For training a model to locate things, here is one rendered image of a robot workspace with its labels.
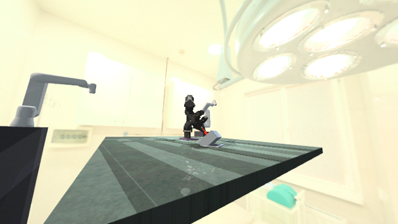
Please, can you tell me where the white flat panel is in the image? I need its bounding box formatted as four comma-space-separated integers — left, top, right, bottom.
199, 130, 223, 148

